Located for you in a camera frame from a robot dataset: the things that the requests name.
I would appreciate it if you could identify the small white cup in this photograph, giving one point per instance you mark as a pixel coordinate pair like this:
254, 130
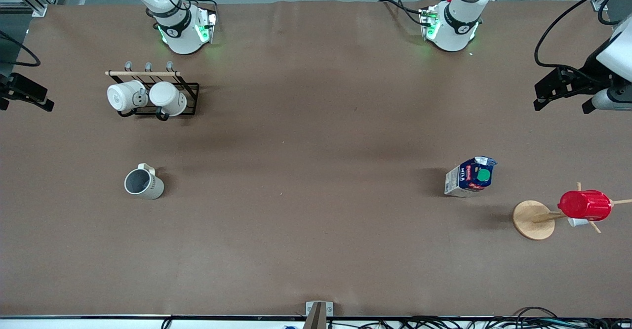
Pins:
576, 222

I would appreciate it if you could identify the blue milk carton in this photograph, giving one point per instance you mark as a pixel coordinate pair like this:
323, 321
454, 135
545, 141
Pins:
469, 178

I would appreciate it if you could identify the white mug with grey print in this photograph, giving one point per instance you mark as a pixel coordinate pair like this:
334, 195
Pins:
122, 97

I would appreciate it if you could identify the wooden mug tree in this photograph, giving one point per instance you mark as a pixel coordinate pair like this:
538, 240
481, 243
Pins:
533, 220

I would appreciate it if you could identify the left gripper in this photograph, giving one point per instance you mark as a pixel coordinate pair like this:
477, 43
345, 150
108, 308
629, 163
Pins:
588, 74

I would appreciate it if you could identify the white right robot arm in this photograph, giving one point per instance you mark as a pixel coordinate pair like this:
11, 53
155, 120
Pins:
180, 32

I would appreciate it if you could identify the grey metal camera bracket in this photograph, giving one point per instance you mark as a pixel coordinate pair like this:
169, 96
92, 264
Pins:
319, 314

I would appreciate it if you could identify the red plastic cup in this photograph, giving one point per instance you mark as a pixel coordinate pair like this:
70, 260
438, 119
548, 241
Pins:
585, 205

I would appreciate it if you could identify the plain white mug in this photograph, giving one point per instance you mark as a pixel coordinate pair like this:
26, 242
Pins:
168, 98

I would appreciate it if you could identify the cream mug with grey inside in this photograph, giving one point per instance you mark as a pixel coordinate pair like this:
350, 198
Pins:
150, 186

